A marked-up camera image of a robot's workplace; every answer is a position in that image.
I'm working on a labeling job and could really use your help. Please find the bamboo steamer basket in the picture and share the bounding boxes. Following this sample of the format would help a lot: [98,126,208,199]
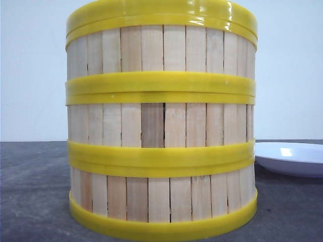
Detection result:
[68,96,254,178]
[66,14,257,103]
[69,165,257,241]

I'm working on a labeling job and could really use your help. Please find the woven bamboo steamer lid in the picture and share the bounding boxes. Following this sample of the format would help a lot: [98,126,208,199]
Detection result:
[66,1,257,35]

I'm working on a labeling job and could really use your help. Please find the white plate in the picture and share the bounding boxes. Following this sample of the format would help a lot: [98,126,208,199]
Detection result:
[255,142,322,178]

